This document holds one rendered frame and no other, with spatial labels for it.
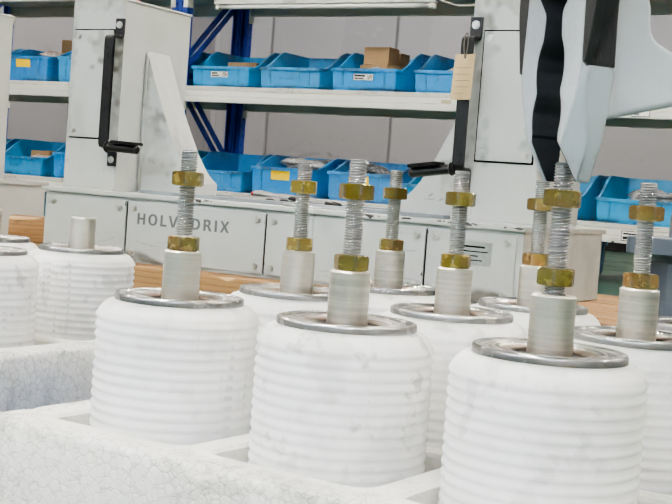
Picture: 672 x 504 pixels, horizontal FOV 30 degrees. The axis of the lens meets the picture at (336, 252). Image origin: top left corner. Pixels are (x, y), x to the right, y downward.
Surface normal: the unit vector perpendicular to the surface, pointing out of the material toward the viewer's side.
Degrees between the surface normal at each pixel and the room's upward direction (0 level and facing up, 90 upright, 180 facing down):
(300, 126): 90
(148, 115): 90
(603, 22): 104
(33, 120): 90
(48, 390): 90
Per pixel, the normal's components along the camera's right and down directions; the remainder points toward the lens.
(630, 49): 0.22, -0.03
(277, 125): -0.50, 0.00
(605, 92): 0.18, 0.31
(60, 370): 0.84, 0.09
